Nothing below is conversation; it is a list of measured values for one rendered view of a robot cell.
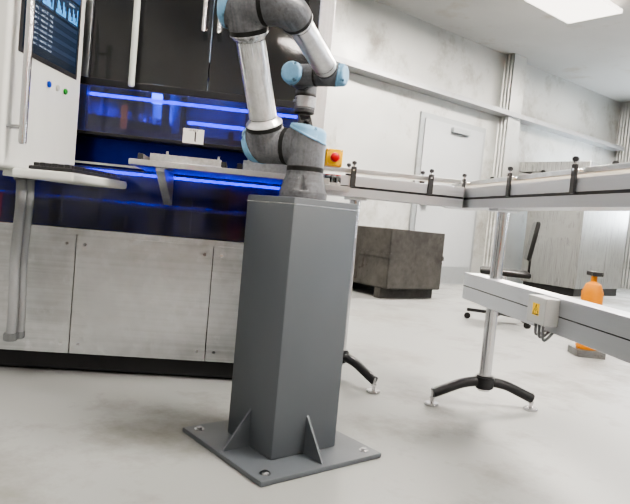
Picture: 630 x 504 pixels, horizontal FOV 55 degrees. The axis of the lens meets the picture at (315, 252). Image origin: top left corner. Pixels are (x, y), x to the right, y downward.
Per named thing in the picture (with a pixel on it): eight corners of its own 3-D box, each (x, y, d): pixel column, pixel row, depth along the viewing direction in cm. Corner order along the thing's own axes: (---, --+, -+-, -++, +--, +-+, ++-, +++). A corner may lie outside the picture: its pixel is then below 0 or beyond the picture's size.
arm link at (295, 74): (310, 58, 201) (322, 67, 211) (279, 59, 205) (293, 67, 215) (308, 83, 201) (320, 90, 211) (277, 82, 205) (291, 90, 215)
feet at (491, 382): (421, 401, 259) (425, 369, 258) (532, 407, 266) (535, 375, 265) (427, 407, 251) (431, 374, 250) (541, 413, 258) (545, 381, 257)
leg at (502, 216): (469, 386, 262) (488, 208, 258) (489, 387, 263) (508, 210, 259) (477, 392, 253) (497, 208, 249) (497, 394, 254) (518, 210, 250)
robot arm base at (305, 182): (336, 202, 191) (339, 170, 190) (297, 197, 181) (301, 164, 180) (306, 200, 202) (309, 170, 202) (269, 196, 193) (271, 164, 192)
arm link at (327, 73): (302, -31, 162) (352, 65, 207) (265, -28, 166) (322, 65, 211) (293, 8, 160) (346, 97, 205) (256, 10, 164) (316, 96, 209)
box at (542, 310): (525, 319, 208) (528, 293, 208) (539, 320, 209) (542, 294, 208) (543, 326, 196) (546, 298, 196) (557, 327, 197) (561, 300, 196)
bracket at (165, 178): (164, 204, 250) (166, 173, 250) (171, 205, 251) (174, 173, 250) (153, 204, 217) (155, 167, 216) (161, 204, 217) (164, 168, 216)
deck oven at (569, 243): (555, 285, 972) (568, 173, 962) (621, 296, 891) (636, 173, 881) (505, 285, 886) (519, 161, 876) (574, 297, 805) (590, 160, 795)
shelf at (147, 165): (148, 172, 257) (148, 167, 256) (312, 188, 266) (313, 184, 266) (128, 163, 209) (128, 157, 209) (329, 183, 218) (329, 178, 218)
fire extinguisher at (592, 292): (576, 349, 418) (585, 269, 414) (613, 358, 399) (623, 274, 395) (558, 352, 402) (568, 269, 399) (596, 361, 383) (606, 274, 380)
